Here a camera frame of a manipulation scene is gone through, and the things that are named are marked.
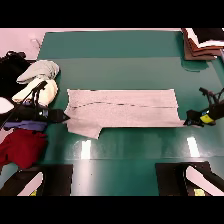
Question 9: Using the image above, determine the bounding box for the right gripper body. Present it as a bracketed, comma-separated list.
[183, 108, 205, 128]

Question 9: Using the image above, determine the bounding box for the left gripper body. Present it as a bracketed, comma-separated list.
[45, 108, 71, 125]

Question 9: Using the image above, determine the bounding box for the pale pink T-shirt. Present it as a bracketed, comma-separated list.
[63, 88, 186, 140]

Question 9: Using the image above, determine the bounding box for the cream garment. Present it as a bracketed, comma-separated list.
[11, 77, 60, 108]

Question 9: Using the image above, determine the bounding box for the purple garment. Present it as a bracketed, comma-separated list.
[2, 105, 50, 133]

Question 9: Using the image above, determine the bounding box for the red garment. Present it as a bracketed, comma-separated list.
[0, 128, 49, 171]

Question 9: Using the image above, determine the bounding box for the grey garment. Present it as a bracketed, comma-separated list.
[15, 59, 61, 85]

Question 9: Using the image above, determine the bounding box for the white garment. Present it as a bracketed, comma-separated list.
[184, 28, 224, 50]

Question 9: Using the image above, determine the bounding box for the black garment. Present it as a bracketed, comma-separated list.
[192, 28, 224, 43]

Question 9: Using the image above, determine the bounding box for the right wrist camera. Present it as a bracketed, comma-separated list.
[198, 86, 224, 105]

